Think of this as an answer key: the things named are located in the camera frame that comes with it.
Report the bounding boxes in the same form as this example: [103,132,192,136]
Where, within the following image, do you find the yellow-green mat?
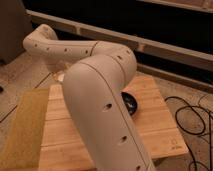
[0,89,49,171]

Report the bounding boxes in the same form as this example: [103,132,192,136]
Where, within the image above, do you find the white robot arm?
[23,24,156,171]

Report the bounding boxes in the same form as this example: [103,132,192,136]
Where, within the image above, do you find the grey cabinet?
[0,0,33,64]

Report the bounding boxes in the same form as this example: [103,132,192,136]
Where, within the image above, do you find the black bowl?
[121,92,138,115]

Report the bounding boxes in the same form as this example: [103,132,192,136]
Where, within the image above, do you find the black cable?
[164,95,213,171]

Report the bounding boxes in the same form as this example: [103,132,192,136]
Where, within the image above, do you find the wooden board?
[38,75,188,171]

